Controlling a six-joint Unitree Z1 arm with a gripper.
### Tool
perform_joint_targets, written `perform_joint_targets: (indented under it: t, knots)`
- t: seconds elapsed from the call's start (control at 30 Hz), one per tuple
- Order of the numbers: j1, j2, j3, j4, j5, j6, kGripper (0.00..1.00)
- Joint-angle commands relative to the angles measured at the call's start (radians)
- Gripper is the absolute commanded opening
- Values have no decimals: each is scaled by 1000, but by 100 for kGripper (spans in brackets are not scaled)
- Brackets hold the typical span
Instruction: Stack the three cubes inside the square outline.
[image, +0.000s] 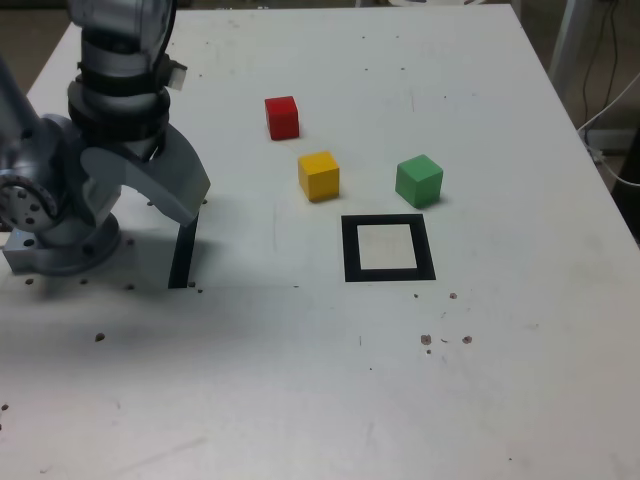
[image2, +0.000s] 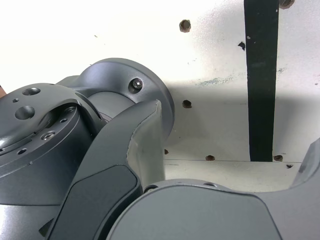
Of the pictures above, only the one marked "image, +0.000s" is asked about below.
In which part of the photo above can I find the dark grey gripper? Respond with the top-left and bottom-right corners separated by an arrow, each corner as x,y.
80,124 -> 212,226

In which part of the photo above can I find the red cube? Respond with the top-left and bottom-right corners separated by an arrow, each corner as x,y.
264,95 -> 301,142

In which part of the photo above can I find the yellow cube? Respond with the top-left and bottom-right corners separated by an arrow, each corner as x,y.
297,150 -> 342,204

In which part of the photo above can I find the green cube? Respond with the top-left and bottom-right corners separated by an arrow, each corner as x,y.
394,153 -> 445,209

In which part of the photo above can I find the black tape square outline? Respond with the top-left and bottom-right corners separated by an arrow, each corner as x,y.
340,213 -> 437,284

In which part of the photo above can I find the black tape strip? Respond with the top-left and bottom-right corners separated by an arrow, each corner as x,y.
167,212 -> 201,290

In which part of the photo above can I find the white metal stand leg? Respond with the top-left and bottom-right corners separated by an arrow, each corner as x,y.
547,0 -> 594,101

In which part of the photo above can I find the small grey wrist camera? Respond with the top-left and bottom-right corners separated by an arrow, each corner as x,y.
162,57 -> 189,93

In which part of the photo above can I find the black cable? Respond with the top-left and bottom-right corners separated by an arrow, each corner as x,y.
579,0 -> 624,131

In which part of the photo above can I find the white cable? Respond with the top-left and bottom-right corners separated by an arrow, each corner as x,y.
577,72 -> 640,189

